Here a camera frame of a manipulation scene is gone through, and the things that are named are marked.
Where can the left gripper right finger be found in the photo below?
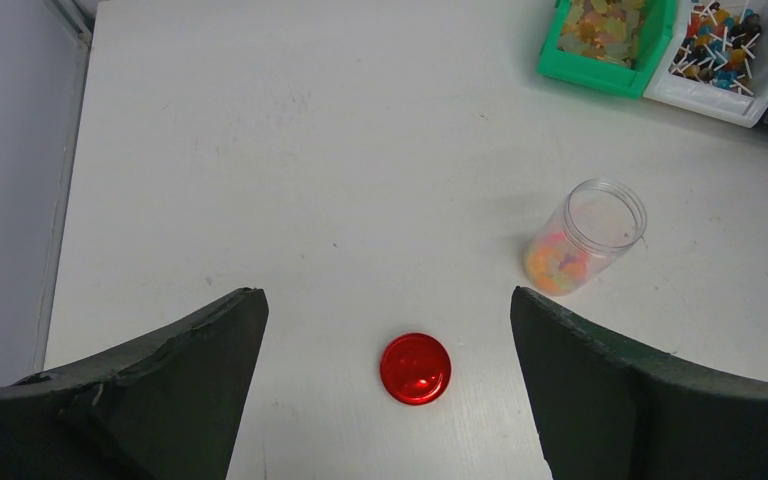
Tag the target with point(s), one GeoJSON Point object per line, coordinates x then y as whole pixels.
{"type": "Point", "coordinates": [606, 406]}

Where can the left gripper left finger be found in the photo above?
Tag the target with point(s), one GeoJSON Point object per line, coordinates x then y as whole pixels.
{"type": "Point", "coordinates": [164, 405]}

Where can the clear plastic jar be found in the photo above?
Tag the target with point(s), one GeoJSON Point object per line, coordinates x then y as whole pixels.
{"type": "Point", "coordinates": [593, 226]}

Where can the red jar lid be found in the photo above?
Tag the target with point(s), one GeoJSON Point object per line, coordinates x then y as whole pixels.
{"type": "Point", "coordinates": [415, 368]}

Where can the green candy bin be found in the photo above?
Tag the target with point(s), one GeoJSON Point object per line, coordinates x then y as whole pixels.
{"type": "Point", "coordinates": [610, 46]}

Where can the white lollipop bin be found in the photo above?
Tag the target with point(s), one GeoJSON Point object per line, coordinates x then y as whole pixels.
{"type": "Point", "coordinates": [716, 63]}

